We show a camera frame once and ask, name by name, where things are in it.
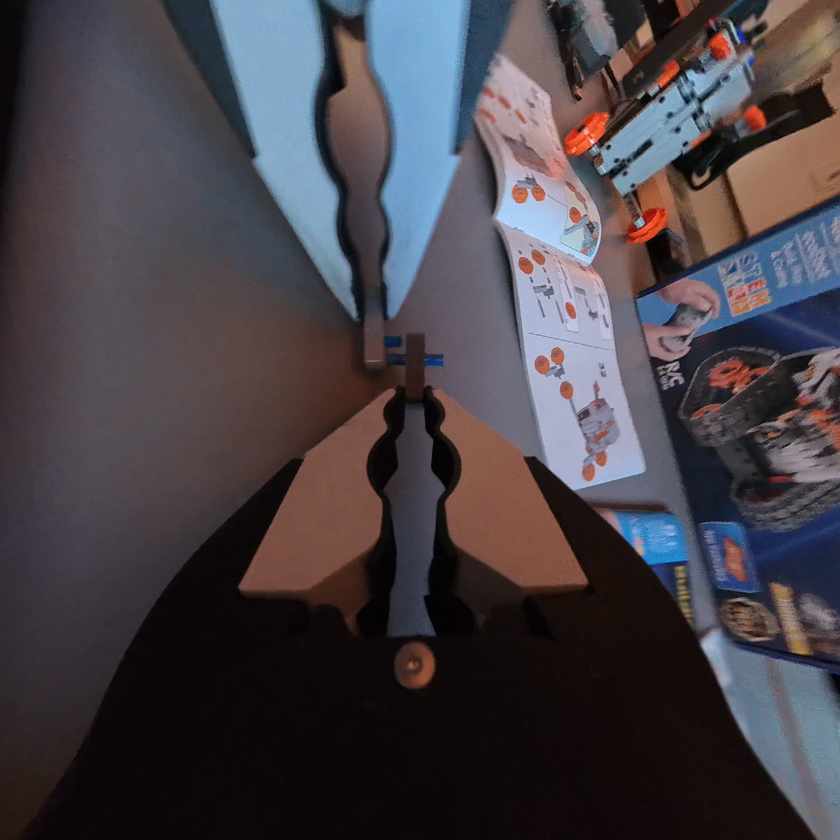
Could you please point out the blue robot kit manual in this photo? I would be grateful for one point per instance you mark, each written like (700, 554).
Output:
(656, 538)

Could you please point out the light grey technic beam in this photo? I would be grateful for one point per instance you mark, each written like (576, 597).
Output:
(415, 367)

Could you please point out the black upright router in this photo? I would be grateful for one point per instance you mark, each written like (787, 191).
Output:
(695, 43)

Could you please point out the blue robot kit box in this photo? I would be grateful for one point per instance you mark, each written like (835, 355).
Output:
(722, 459)

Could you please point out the grey orange toy robot model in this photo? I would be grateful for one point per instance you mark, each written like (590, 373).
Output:
(669, 111)

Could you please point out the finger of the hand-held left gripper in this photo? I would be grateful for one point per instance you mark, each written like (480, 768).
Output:
(275, 98)
(426, 98)

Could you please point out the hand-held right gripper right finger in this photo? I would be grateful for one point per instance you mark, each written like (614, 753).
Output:
(505, 525)

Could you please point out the open instruction booklet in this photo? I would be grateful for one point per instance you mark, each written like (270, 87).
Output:
(577, 367)

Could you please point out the tan cardboard box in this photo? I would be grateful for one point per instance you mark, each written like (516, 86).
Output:
(787, 184)

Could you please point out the grey desk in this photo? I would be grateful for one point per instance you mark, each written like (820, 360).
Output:
(164, 328)

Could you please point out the dark grey technic beam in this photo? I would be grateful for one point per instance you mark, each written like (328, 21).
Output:
(374, 334)

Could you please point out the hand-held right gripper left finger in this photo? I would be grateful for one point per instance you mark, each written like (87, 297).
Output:
(321, 525)

